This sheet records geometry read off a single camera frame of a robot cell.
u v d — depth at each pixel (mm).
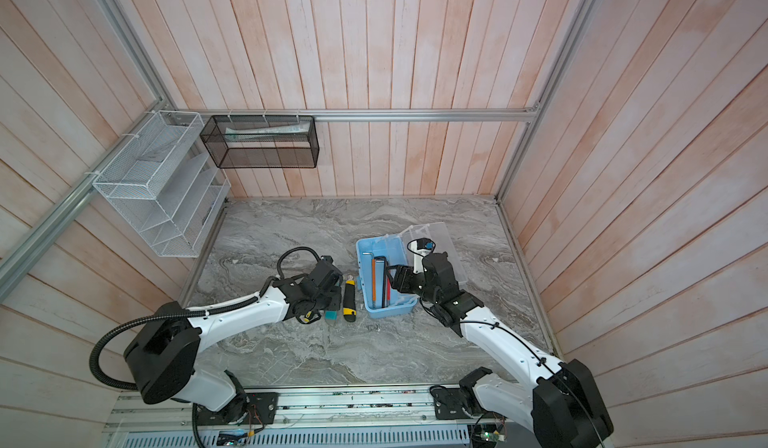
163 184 720
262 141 1044
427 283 667
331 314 784
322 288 673
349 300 926
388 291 936
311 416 730
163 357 425
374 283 962
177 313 468
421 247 730
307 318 648
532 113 928
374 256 1029
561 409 397
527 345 475
